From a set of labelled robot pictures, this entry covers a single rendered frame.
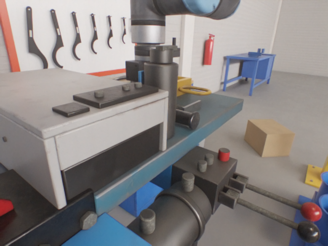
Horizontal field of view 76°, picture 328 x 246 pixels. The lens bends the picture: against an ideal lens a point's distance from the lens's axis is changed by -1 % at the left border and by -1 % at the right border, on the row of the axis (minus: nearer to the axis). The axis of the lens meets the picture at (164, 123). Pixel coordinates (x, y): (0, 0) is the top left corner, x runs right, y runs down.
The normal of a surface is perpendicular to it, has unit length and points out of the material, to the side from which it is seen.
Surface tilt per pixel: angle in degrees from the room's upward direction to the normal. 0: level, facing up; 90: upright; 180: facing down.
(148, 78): 90
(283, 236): 0
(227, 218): 0
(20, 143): 90
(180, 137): 0
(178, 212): 26
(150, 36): 89
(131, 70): 90
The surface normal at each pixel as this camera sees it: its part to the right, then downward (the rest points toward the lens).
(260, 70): -0.59, 0.29
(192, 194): 0.29, -0.79
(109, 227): 0.04, -0.92
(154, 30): 0.35, 0.35
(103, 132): 0.80, 0.25
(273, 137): 0.11, 0.38
